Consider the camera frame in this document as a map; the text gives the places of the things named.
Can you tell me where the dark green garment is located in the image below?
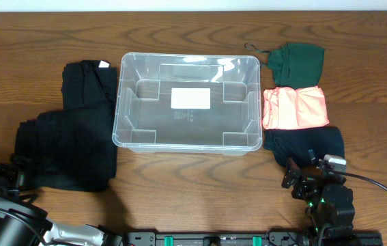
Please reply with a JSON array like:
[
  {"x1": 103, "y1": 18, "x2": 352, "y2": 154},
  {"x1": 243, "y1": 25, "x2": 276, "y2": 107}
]
[{"x1": 244, "y1": 42, "x2": 326, "y2": 90}]

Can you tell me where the dark navy garment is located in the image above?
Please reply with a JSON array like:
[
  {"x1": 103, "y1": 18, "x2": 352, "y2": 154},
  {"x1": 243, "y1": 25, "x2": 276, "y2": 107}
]
[{"x1": 263, "y1": 126, "x2": 345, "y2": 169}]

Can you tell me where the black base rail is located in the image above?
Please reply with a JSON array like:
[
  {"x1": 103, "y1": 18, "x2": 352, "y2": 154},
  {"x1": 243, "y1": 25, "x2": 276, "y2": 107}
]
[{"x1": 121, "y1": 231, "x2": 383, "y2": 246}]

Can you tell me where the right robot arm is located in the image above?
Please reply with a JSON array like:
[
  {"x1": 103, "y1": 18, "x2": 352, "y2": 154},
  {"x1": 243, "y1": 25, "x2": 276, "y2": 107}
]
[{"x1": 281, "y1": 150, "x2": 363, "y2": 245}]

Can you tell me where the clear plastic storage container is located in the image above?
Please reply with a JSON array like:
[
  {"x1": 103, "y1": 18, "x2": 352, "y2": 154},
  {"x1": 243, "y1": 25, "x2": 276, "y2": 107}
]
[{"x1": 112, "y1": 53, "x2": 263, "y2": 155}]

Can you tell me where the white label in container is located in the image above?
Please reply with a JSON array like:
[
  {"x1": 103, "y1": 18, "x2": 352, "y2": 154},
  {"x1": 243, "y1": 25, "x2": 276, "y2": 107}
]
[{"x1": 171, "y1": 88, "x2": 211, "y2": 109}]

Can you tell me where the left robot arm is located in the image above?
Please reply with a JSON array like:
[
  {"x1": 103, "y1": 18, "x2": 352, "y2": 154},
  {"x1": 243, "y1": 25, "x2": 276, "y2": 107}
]
[{"x1": 0, "y1": 163, "x2": 127, "y2": 246}]

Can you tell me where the large black garment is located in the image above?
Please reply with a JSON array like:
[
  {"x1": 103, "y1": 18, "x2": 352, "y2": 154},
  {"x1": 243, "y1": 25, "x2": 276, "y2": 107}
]
[{"x1": 12, "y1": 108, "x2": 117, "y2": 192}]

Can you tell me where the small black garment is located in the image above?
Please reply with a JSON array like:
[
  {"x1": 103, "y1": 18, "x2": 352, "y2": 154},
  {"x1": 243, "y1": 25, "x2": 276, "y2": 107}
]
[{"x1": 61, "y1": 60, "x2": 117, "y2": 109}]

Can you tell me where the pink garment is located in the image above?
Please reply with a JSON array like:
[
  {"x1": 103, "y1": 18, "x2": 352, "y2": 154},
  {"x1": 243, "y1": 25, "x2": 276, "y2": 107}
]
[{"x1": 262, "y1": 86, "x2": 329, "y2": 130}]

